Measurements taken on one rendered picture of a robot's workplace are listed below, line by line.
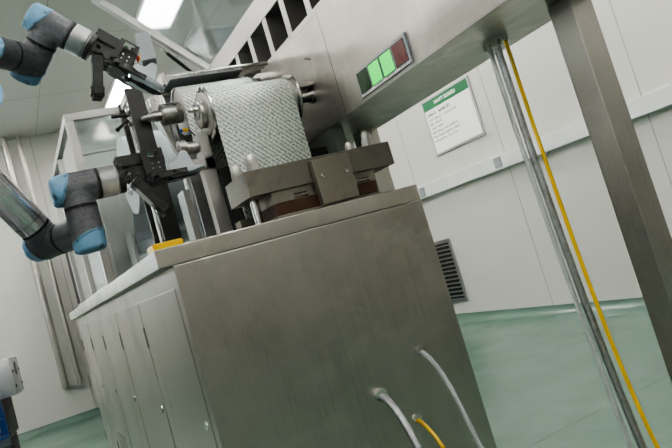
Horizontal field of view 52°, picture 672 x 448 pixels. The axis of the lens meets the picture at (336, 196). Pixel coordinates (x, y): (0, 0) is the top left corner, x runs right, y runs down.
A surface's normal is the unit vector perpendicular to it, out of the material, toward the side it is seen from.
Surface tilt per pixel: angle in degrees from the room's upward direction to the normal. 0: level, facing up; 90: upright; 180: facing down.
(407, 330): 90
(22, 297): 90
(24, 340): 90
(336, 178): 90
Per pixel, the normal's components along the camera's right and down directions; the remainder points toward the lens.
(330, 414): 0.41, -0.20
